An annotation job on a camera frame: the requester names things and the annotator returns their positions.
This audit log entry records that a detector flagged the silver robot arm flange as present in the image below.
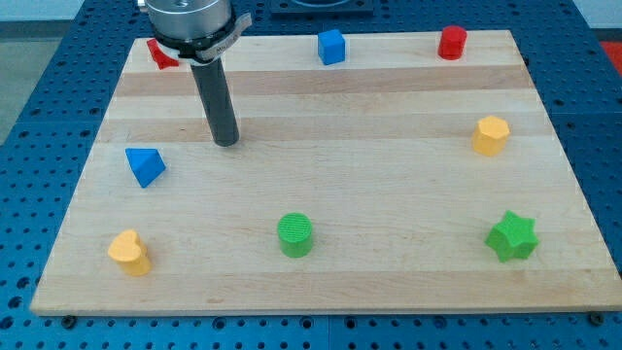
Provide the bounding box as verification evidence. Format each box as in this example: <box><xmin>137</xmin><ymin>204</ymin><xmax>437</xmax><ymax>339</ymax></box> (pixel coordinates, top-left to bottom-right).
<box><xmin>138</xmin><ymin>0</ymin><xmax>240</xmax><ymax>65</ymax></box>

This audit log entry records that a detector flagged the yellow heart block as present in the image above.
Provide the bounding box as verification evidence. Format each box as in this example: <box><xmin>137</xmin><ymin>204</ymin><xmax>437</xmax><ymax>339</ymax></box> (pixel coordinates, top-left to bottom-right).
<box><xmin>108</xmin><ymin>229</ymin><xmax>152</xmax><ymax>277</ymax></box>

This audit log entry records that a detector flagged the green cylinder block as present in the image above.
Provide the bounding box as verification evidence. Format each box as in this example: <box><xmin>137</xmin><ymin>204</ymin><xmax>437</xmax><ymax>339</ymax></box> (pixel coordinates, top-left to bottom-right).
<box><xmin>277</xmin><ymin>212</ymin><xmax>313</xmax><ymax>258</ymax></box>

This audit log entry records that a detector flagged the light wooden board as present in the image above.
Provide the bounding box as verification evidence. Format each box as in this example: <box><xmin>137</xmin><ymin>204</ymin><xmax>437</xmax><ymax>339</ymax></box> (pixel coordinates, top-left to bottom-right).
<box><xmin>31</xmin><ymin>30</ymin><xmax>621</xmax><ymax>317</ymax></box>

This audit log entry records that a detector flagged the blue cube block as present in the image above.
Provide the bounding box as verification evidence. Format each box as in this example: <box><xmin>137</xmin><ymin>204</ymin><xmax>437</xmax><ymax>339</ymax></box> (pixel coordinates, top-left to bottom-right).
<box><xmin>317</xmin><ymin>29</ymin><xmax>346</xmax><ymax>65</ymax></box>

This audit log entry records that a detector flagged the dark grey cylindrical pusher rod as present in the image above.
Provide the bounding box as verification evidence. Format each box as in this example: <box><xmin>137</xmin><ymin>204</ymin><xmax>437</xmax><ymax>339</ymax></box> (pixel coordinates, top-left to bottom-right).
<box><xmin>191</xmin><ymin>58</ymin><xmax>239</xmax><ymax>147</ymax></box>

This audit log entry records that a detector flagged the blue triangle block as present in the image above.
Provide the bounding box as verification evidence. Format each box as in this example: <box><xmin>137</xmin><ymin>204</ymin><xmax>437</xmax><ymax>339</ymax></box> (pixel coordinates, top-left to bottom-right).
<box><xmin>125</xmin><ymin>148</ymin><xmax>166</xmax><ymax>188</ymax></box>

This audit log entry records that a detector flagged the yellow hexagon block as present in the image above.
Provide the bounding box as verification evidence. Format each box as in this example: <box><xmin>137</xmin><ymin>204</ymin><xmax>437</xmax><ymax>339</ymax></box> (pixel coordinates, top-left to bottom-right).
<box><xmin>471</xmin><ymin>116</ymin><xmax>510</xmax><ymax>157</ymax></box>

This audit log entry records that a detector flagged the red star block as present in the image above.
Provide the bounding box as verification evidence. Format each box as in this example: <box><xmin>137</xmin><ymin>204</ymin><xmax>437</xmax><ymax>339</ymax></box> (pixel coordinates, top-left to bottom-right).
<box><xmin>147</xmin><ymin>38</ymin><xmax>179</xmax><ymax>70</ymax></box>

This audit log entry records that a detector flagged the red cylinder block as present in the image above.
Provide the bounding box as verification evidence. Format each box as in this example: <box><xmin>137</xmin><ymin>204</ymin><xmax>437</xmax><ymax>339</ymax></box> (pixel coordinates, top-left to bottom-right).
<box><xmin>437</xmin><ymin>25</ymin><xmax>467</xmax><ymax>60</ymax></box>

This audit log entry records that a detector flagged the green star block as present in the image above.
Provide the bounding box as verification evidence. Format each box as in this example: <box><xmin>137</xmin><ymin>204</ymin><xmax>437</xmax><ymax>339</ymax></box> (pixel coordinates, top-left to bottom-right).
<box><xmin>484</xmin><ymin>210</ymin><xmax>539</xmax><ymax>263</ymax></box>

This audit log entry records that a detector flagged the grey cable tie strap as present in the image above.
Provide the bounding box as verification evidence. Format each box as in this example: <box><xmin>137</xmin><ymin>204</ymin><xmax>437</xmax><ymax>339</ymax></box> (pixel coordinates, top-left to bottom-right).
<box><xmin>196</xmin><ymin>13</ymin><xmax>254</xmax><ymax>63</ymax></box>

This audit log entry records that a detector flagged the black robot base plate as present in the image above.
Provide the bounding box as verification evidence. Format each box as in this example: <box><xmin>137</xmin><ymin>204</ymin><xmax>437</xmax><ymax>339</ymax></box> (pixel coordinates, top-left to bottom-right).
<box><xmin>268</xmin><ymin>0</ymin><xmax>374</xmax><ymax>15</ymax></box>

